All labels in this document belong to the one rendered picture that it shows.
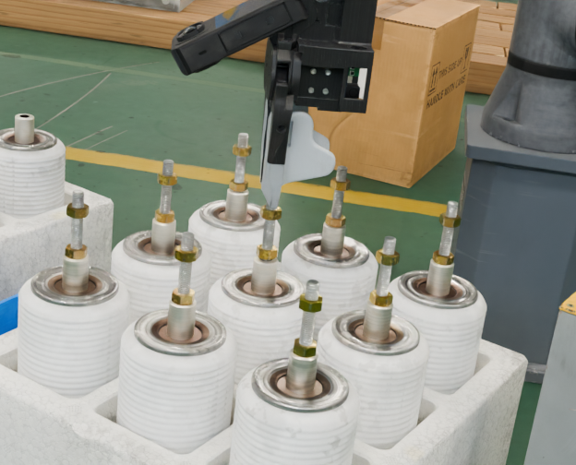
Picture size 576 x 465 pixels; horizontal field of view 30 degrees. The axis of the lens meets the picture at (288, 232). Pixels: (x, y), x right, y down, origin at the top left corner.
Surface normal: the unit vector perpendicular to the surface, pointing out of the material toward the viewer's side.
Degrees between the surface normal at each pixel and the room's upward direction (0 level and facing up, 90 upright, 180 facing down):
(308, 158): 91
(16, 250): 90
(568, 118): 73
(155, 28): 90
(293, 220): 0
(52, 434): 90
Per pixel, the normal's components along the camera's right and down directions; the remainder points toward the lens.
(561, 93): -0.03, 0.09
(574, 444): -0.55, 0.27
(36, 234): 0.82, 0.30
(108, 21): -0.15, 0.37
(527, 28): -0.84, 0.13
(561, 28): -0.79, 0.40
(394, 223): 0.11, -0.92
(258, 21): 0.08, 0.42
